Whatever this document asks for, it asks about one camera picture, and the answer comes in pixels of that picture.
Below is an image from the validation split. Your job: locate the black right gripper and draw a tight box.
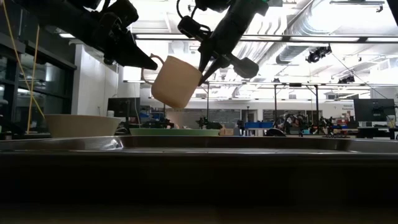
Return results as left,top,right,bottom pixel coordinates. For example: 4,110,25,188
198,34,260,86

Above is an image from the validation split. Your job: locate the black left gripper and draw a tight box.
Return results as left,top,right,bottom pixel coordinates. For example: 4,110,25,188
90,12,159,71

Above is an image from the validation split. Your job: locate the peach ribbed mug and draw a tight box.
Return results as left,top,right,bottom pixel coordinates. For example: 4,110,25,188
141,53,203,110

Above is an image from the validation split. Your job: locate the green plate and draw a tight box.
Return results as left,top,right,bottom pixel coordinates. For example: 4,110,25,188
129,128,221,137

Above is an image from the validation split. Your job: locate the white bowl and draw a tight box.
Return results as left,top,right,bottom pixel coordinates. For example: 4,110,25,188
44,114,122,139

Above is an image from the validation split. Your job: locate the black computer monitor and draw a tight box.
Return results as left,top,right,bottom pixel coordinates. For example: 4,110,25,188
107,97,141,118
353,98,396,122

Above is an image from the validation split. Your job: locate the blue storage bin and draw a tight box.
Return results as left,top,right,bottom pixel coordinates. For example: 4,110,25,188
244,121,274,129

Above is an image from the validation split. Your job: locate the black metal rack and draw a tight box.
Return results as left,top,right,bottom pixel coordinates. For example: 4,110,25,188
198,81,321,119

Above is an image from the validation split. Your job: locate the long ceiling light bar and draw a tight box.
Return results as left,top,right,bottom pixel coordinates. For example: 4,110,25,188
58,32,398,44

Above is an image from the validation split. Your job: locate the black ceiling fixture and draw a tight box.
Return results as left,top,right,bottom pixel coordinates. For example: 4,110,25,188
337,74,357,85

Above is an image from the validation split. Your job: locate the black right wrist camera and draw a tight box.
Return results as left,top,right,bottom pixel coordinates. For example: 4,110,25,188
177,15,212,43

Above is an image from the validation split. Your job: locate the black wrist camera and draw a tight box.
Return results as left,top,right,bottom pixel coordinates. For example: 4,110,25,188
177,15,212,43
101,0,140,30

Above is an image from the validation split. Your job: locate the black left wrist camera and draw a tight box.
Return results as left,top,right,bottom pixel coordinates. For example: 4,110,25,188
101,0,140,30

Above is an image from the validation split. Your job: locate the black right camera cable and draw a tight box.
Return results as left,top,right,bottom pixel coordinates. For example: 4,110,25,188
176,0,200,19

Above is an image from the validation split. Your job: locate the silver ceiling air duct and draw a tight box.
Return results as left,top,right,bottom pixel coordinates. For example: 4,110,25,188
275,0,386,65

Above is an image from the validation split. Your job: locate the yellow cable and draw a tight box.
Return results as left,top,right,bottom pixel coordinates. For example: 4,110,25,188
1,0,46,119
26,24,41,134

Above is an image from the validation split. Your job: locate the black ceiling camera cluster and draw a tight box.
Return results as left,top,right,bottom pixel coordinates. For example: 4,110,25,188
305,45,333,64

